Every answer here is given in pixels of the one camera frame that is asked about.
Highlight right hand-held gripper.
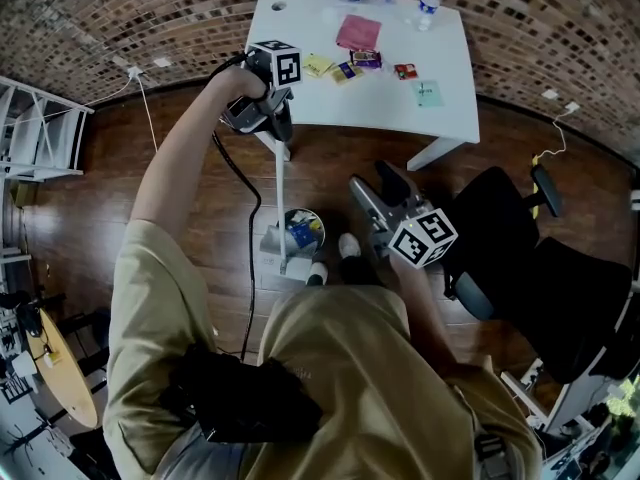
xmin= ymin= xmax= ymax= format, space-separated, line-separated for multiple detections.
xmin=348 ymin=160 xmax=460 ymax=271

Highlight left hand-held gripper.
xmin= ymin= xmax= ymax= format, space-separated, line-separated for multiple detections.
xmin=222 ymin=40 xmax=304 ymax=143

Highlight round grey trash can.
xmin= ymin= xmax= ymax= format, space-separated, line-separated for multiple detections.
xmin=282 ymin=207 xmax=327 ymax=260

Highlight person's right forearm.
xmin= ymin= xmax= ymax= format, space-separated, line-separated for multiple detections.
xmin=388 ymin=256 xmax=484 ymax=384

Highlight person's left forearm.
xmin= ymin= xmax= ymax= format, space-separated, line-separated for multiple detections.
xmin=129 ymin=70 xmax=236 ymax=232

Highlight person's left hand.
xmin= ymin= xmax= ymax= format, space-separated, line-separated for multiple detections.
xmin=219 ymin=66 xmax=269 ymax=107

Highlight person's white shoe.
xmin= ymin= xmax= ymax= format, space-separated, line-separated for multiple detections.
xmin=338 ymin=232 xmax=363 ymax=260
xmin=305 ymin=261 xmax=330 ymax=288

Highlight pale yellow packet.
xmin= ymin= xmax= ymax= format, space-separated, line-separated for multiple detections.
xmin=301 ymin=53 xmax=337 ymax=80

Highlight gold snack packet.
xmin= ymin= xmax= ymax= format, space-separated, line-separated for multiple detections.
xmin=330 ymin=61 xmax=366 ymax=87

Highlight person's black trouser legs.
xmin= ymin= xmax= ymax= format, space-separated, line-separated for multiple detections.
xmin=327 ymin=253 xmax=385 ymax=290

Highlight white table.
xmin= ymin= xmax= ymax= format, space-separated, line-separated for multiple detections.
xmin=243 ymin=0 xmax=482 ymax=172

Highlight purple snack packet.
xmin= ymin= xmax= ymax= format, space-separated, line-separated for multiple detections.
xmin=349 ymin=48 xmax=384 ymax=71

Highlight green sticky note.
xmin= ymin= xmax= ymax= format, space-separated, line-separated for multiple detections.
xmin=411 ymin=79 xmax=446 ymax=109

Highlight pink cloth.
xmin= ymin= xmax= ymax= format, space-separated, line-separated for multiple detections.
xmin=335 ymin=13 xmax=383 ymax=52

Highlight black office chair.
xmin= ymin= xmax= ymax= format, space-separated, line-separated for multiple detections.
xmin=441 ymin=163 xmax=635 ymax=385

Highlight person's beige shirt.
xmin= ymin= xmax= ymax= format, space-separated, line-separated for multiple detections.
xmin=101 ymin=217 xmax=545 ymax=480

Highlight white shelf unit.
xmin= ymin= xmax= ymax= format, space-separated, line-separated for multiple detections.
xmin=0 ymin=74 xmax=96 ymax=183

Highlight black waist pouch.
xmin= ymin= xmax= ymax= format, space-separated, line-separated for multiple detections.
xmin=159 ymin=343 xmax=325 ymax=445

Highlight round wooden table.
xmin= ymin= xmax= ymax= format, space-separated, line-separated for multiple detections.
xmin=23 ymin=306 xmax=100 ymax=430

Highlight black cable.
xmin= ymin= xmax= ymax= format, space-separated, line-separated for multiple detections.
xmin=209 ymin=51 xmax=264 ymax=364

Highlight white cable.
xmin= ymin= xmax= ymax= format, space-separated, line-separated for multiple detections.
xmin=3 ymin=70 xmax=160 ymax=154
xmin=531 ymin=109 xmax=576 ymax=162

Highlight black strap buckle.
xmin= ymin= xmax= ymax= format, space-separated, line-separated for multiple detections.
xmin=471 ymin=433 xmax=507 ymax=470

